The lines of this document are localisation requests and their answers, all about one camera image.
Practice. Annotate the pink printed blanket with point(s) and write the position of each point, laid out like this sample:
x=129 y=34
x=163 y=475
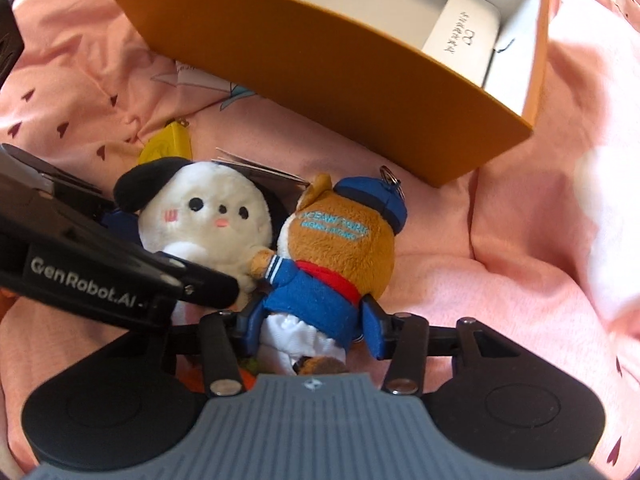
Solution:
x=525 y=260

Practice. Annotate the white glasses case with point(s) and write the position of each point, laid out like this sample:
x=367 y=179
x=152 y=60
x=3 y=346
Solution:
x=460 y=35

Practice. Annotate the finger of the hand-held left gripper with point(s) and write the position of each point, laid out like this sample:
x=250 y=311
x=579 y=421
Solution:
x=205 y=285
x=122 y=225

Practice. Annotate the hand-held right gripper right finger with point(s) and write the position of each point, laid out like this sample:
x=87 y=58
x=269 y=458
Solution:
x=372 y=325

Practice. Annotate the orange cardboard box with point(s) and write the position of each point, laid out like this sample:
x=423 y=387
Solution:
x=325 y=85

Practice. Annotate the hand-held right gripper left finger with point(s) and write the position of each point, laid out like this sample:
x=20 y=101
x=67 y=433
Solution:
x=247 y=332

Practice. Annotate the white dog plush toy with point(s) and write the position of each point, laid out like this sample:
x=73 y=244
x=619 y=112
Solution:
x=210 y=220

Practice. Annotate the orange object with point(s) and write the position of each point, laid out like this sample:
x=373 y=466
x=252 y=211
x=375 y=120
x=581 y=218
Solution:
x=247 y=379

